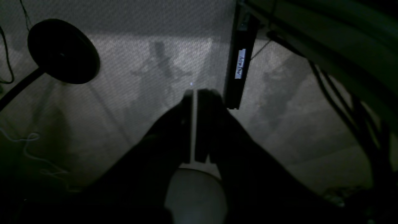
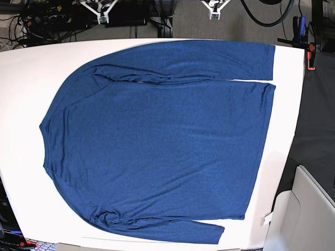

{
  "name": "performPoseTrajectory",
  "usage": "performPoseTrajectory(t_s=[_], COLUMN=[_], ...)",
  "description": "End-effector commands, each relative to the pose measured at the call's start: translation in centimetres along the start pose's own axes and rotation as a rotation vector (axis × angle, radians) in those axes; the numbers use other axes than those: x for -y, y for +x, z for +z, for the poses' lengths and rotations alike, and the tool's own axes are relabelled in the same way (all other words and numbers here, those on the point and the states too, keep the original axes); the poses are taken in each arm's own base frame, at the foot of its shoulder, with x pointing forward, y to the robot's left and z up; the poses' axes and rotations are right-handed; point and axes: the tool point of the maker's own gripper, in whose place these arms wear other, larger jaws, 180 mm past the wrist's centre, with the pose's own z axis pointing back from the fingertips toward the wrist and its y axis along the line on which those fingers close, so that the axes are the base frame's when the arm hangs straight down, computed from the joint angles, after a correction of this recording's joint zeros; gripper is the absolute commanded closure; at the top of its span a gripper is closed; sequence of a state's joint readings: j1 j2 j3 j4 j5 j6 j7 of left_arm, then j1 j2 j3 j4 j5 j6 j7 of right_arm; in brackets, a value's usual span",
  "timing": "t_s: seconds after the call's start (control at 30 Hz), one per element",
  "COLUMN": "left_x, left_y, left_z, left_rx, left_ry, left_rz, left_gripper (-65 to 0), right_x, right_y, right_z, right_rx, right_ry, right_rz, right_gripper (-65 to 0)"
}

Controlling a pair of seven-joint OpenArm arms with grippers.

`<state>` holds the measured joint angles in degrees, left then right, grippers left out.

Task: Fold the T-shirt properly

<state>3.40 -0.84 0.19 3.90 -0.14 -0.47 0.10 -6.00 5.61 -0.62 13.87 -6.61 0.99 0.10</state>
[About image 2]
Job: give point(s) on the blue long-sleeve T-shirt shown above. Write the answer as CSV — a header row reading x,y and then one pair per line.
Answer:
x,y
154,141

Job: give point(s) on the white paper tag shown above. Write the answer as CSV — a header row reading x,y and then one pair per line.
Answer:
x,y
266,219

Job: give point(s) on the red and black clamp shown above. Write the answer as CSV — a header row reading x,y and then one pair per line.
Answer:
x,y
310,48

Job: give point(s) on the white plastic bin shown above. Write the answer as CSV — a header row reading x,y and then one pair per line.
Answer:
x,y
303,217

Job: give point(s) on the red black tool bottom-left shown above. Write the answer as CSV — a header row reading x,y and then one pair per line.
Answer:
x,y
28,244

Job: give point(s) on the blue handled tool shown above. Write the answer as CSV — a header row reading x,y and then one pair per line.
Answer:
x,y
301,27

